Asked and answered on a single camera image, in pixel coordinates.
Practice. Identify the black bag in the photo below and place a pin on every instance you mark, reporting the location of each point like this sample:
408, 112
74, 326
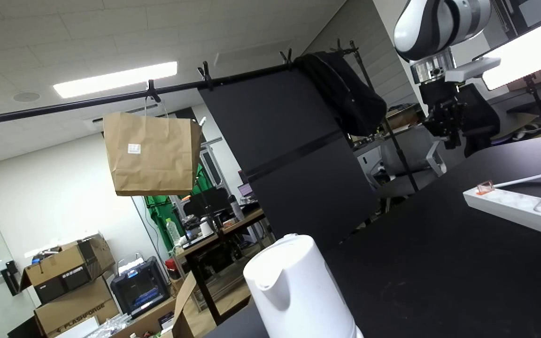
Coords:
345, 94

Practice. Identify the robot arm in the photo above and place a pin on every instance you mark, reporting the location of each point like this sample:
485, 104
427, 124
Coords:
423, 23

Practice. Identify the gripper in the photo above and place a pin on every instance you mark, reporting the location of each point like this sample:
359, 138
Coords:
437, 94

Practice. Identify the white electric kettle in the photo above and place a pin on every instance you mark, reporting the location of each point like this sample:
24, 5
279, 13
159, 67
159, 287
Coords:
294, 291

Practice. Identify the green backdrop cloth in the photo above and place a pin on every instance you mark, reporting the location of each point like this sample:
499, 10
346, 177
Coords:
160, 206

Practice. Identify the wooden table with black legs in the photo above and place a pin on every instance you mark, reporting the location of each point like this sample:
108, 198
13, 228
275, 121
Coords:
223, 234

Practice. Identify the round ceiling speaker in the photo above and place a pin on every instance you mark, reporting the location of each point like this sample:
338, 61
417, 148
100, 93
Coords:
27, 96

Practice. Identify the light panel on stand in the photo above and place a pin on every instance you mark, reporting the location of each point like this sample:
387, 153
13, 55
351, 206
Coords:
524, 54

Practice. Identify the long ceiling light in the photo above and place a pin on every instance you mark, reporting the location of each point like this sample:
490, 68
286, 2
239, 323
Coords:
115, 80

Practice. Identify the black office chair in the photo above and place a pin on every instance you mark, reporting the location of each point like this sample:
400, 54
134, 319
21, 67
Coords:
482, 117

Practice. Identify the black spring clamp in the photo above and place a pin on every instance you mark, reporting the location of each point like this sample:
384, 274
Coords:
153, 91
287, 57
205, 75

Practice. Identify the black backdrop board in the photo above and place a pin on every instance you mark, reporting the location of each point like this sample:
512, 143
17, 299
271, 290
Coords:
289, 155

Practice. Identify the black backdrop pole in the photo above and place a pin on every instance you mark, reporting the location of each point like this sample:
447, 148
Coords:
87, 102

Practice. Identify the stack of cardboard boxes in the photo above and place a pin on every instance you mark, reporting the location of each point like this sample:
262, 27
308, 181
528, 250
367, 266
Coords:
71, 281

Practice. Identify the clear plastic bottle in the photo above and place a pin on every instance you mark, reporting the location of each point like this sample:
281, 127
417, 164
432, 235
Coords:
173, 231

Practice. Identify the black 3d printer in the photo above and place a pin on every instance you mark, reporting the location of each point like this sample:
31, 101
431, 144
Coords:
140, 288

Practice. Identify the open cardboard box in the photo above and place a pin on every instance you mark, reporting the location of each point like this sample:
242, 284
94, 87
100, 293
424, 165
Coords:
158, 319

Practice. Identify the brown paper bag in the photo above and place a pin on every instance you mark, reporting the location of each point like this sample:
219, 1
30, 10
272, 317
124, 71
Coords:
153, 155

